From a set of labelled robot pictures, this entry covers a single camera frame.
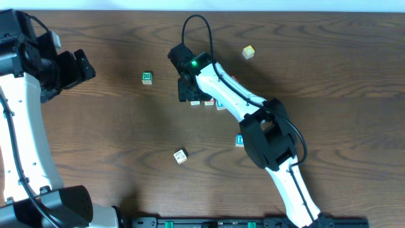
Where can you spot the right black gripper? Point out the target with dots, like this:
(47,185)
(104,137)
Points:
(188,92)

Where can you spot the blue 2 number block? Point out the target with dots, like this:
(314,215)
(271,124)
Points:
(220,106)

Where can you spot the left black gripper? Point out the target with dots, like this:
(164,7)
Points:
(67,68)

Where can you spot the blue D letter block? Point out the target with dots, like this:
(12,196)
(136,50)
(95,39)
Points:
(239,141)

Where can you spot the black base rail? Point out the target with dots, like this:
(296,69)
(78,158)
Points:
(272,222)

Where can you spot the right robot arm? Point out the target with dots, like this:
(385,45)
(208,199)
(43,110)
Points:
(268,136)

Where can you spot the red I letter block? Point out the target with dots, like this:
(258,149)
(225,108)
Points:
(211,102)

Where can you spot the yellow letter block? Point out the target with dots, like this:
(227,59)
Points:
(248,52)

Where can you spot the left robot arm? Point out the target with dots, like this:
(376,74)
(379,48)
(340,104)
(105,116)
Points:
(34,192)

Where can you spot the green R letter block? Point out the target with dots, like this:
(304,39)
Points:
(147,78)

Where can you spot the red A letter block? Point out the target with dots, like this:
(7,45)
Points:
(193,103)

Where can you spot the plain wooden picture block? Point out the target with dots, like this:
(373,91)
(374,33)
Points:
(180,156)

